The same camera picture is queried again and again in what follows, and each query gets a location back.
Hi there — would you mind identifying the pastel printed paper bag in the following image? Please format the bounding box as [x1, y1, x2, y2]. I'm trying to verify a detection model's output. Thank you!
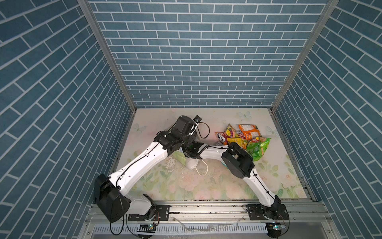
[172, 150, 209, 177]

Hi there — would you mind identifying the pink yellow Fox's candy bag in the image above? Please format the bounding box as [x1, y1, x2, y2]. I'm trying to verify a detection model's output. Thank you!
[215, 124, 235, 145]

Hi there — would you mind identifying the orange white snack packet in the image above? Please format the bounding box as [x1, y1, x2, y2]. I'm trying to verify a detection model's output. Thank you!
[238, 124, 261, 142]

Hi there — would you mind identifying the green snack packet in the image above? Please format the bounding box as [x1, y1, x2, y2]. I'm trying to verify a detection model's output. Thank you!
[246, 137, 271, 161]

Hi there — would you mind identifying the yellow corn snack packet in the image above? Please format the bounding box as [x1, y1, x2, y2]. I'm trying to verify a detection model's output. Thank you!
[231, 137, 249, 149]

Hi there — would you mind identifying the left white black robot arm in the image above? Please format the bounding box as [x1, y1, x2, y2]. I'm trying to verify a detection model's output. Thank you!
[94, 116, 202, 223]

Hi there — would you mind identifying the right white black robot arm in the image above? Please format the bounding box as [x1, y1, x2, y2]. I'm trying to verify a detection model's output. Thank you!
[182, 142, 289, 220]

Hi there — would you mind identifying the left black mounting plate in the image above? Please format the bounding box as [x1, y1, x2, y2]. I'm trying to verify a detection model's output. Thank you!
[127, 205, 170, 222]

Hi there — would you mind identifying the black mounting plate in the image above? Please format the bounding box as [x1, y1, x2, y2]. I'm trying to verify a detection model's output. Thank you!
[245, 204, 289, 221]
[127, 205, 170, 222]

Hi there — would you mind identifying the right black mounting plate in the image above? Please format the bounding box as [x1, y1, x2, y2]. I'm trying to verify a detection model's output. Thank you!
[245, 204, 289, 221]

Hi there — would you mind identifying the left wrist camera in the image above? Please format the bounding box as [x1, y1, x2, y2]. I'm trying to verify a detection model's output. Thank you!
[193, 115, 202, 124]

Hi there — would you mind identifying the white slotted cable duct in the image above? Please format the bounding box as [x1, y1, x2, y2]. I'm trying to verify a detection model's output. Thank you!
[94, 223, 268, 236]

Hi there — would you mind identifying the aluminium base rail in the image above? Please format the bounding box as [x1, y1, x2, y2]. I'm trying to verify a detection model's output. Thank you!
[78, 201, 341, 239]

